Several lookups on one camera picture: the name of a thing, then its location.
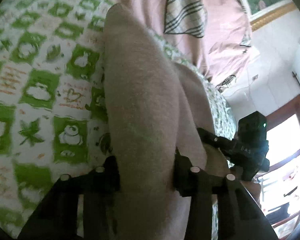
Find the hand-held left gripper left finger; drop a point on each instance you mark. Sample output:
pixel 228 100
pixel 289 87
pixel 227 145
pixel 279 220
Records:
pixel 110 177

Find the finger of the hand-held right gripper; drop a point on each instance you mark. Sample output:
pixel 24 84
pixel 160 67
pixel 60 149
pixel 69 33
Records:
pixel 211 137

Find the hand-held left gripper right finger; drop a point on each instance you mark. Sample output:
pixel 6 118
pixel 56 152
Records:
pixel 182 177

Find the beige knit sweater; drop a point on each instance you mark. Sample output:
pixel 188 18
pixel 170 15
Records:
pixel 140 92

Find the green checked bedsheet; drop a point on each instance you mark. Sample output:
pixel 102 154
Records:
pixel 40 92

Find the pink quilt with plaid hearts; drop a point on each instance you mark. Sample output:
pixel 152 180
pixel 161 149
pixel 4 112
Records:
pixel 215 17

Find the black wall rod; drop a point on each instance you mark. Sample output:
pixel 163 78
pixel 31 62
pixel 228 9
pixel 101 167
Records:
pixel 299 87

